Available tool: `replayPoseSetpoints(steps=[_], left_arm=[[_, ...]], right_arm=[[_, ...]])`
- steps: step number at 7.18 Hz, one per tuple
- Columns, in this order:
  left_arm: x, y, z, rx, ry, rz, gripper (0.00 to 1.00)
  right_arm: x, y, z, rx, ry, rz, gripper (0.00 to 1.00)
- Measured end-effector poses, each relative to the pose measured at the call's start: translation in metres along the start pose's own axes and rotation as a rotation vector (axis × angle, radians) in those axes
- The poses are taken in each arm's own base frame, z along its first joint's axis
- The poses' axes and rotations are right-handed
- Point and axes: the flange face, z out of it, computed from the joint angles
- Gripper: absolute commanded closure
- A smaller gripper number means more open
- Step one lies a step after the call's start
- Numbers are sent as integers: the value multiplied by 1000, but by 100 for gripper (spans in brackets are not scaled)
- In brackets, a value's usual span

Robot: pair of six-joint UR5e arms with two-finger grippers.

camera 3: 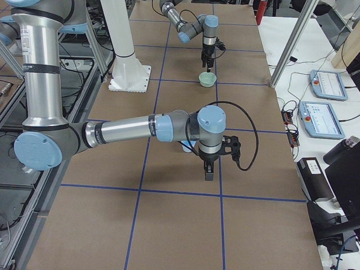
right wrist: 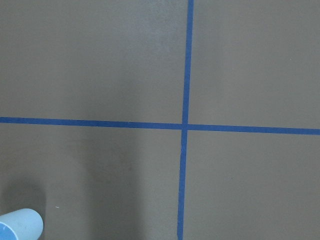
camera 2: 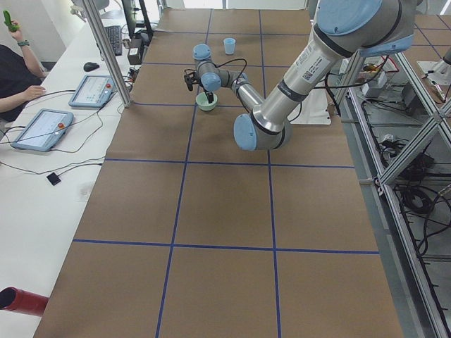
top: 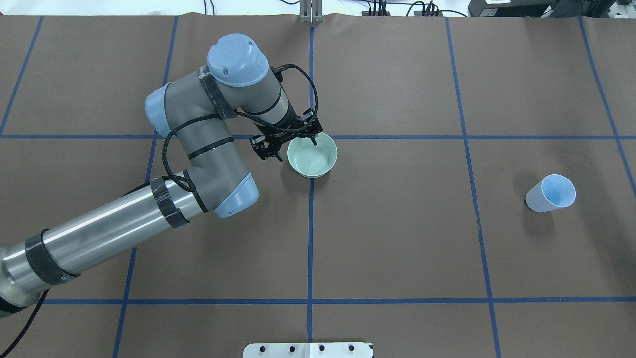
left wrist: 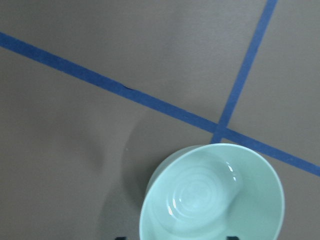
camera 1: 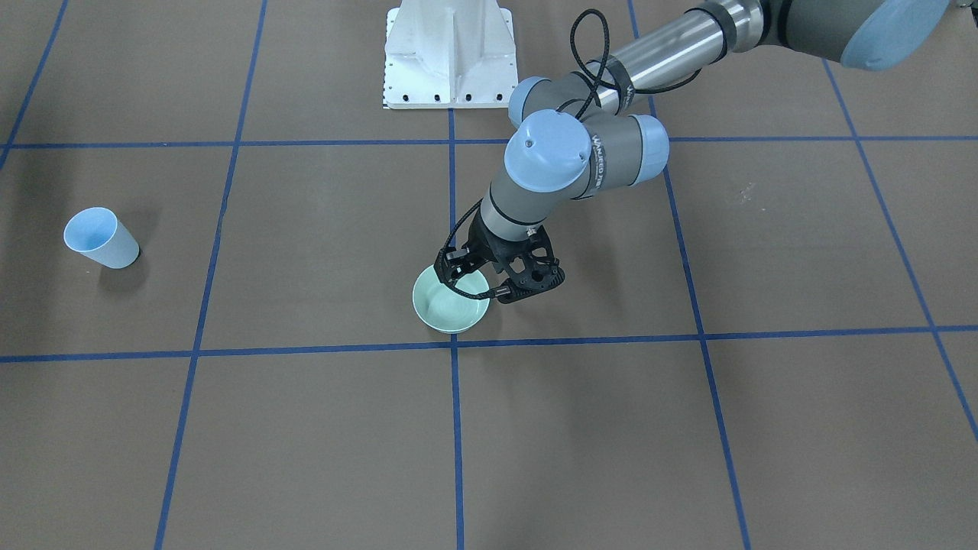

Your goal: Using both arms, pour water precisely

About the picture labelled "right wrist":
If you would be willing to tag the blue cup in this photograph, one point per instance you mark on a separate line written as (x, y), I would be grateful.
(22, 224)

